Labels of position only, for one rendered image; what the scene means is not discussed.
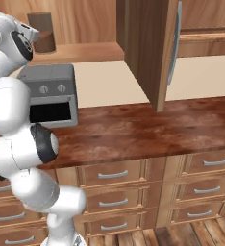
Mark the open wooden wall cabinet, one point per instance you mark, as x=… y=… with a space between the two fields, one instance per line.
x=82 y=32

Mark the grey toaster oven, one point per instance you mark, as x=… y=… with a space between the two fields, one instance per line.
x=53 y=91

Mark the closed wooden wall cabinet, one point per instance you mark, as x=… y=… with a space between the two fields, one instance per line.
x=207 y=29

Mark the brown cylindrical container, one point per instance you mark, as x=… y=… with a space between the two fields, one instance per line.
x=44 y=33

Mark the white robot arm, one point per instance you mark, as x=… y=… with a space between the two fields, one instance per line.
x=12 y=105

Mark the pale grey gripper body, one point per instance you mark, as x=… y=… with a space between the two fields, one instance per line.
x=33 y=34

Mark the open wooden cabinet door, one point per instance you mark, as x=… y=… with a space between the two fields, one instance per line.
x=146 y=48

